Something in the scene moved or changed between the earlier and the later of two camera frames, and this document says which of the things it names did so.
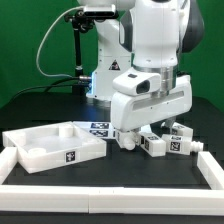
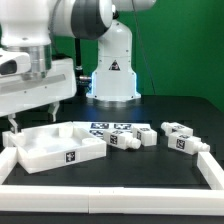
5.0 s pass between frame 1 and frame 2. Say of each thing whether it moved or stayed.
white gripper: moved
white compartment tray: stayed
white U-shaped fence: stayed
